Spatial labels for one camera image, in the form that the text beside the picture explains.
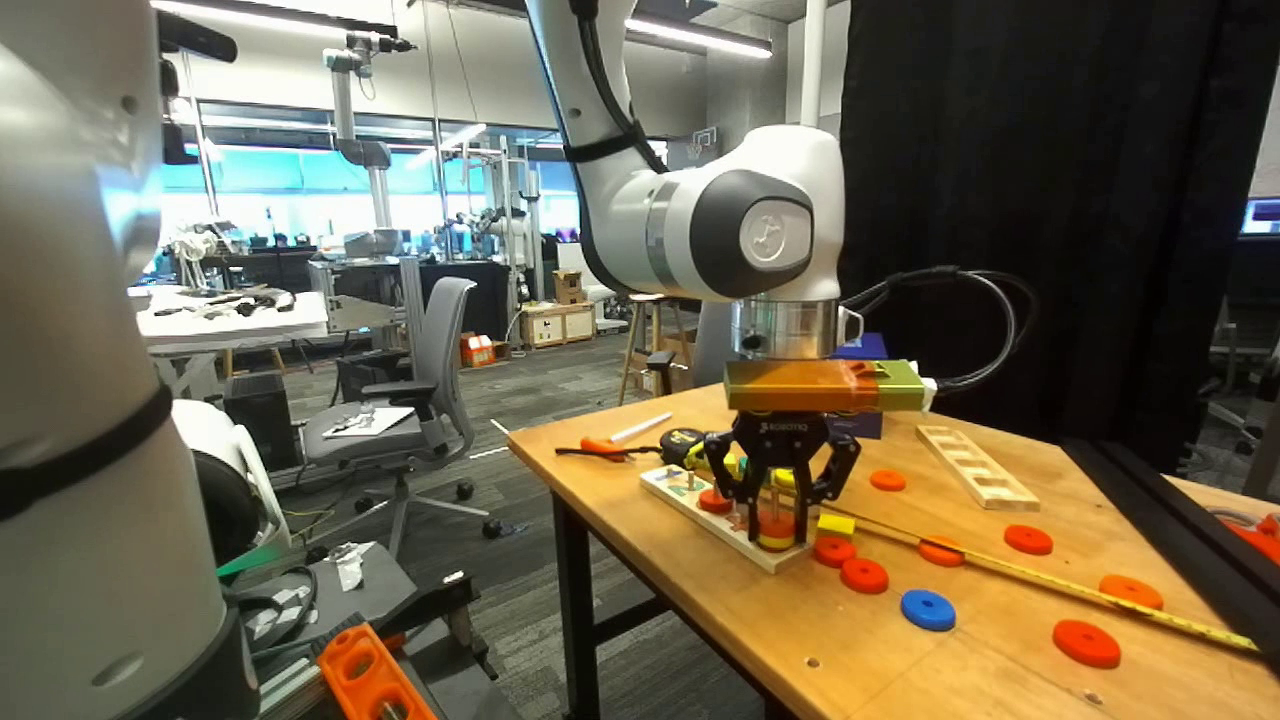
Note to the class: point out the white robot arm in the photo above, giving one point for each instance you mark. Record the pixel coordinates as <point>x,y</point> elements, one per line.
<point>695,184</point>

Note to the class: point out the large white robot column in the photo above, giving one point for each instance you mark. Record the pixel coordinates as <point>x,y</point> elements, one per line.
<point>81,402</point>

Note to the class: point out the yellow measuring ruler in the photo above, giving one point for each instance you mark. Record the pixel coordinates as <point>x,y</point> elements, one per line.
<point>1053,581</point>

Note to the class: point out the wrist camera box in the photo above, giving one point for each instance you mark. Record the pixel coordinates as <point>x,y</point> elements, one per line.
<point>826,385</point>

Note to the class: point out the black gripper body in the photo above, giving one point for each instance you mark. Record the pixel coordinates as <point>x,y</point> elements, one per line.
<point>786,434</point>

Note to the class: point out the black curtain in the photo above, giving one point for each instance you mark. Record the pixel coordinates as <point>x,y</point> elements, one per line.
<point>1066,202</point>

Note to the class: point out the yellow block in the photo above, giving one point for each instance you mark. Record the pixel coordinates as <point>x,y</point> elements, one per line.
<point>836,525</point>

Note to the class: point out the wooden slotted rack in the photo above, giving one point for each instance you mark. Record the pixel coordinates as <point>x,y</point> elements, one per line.
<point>976,465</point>

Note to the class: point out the white stick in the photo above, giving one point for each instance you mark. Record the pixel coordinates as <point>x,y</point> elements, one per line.
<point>641,429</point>

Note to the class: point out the wooden stool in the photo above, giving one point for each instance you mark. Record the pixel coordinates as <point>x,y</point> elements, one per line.
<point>647,342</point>

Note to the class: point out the black metal rail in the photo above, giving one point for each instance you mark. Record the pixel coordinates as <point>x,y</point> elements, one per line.
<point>1185,535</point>

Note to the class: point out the black metal table leg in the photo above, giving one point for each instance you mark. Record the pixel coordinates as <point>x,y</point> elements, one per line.
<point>572,600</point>

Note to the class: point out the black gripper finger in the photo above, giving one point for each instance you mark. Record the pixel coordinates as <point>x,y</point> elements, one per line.
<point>836,486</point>
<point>724,482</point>

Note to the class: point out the grey office chair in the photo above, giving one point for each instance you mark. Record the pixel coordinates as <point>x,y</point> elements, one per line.
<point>427,372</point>

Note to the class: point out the white wooden peg platform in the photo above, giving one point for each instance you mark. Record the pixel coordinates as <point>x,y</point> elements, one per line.
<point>685,494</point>

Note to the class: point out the white lab table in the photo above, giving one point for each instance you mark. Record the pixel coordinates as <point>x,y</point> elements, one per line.
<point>224,323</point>

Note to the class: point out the black wheeled base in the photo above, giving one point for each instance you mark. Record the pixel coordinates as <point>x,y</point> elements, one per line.
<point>387,600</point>

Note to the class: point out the orange plastic tool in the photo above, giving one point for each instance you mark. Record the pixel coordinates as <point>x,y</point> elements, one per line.
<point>366,675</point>

